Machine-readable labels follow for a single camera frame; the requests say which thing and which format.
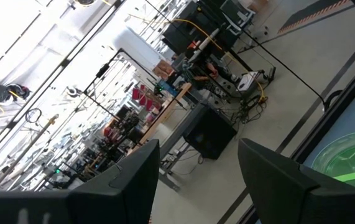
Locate thin black hanging cable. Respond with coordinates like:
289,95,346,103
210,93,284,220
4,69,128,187
144,0,326,110

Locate small translucent green plate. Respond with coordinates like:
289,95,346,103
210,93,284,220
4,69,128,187
311,129,355,192

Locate black equipment cabinet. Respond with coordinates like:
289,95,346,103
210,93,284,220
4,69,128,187
161,0,243,57

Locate black computer tower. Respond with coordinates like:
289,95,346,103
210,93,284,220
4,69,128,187
182,106,238,161

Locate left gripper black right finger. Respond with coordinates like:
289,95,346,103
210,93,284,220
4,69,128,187
238,138,355,224

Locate black floor cable tangle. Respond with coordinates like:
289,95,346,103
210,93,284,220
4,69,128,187
225,91,270,125

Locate black table edge rail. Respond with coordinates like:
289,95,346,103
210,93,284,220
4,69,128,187
217,51,355,224

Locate white square pillar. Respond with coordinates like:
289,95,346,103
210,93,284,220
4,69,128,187
111,26,164,71

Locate cardboard box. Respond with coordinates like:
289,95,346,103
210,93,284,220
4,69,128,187
152,58,175,80

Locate black mat with hazard stripes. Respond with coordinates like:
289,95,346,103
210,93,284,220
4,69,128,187
277,0,352,35

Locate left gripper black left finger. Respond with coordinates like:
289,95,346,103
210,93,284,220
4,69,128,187
69,139,160,224

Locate grey equipment cart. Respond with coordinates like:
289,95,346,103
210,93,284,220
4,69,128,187
220,0,256,35

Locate white tube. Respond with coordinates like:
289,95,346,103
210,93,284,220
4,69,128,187
188,27,221,63

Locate thin yellow cable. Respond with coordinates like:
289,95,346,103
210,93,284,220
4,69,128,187
170,18,267,104

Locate black metal frame rig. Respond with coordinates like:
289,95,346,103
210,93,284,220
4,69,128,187
83,48,178,125

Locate red cups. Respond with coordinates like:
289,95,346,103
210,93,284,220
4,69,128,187
131,87,155,110

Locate grey desk frame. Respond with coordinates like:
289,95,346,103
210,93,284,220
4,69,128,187
157,101,211,192

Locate black hanging cable coil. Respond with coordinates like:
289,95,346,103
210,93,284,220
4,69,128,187
24,108,43,124

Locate person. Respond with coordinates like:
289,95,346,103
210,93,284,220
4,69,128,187
192,60,237,91

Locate wooden desk top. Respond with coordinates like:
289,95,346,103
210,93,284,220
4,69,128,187
127,82,193,155

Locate white box device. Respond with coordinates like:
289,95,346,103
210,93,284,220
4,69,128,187
237,70,261,91

